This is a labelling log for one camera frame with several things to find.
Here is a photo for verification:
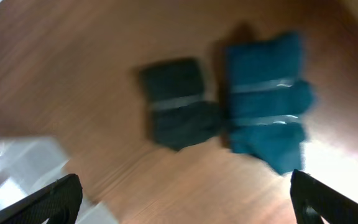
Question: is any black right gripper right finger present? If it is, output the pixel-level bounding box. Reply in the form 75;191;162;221
290;170;358;224

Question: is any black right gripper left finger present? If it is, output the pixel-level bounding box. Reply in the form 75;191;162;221
0;174;83;224

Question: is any teal blue garment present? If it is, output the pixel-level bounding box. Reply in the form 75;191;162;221
225;32;314;175

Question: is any small black garment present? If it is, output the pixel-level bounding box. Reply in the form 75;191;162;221
139;57;223;151

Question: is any clear plastic storage bin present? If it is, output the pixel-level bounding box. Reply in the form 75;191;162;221
0;136;118;224

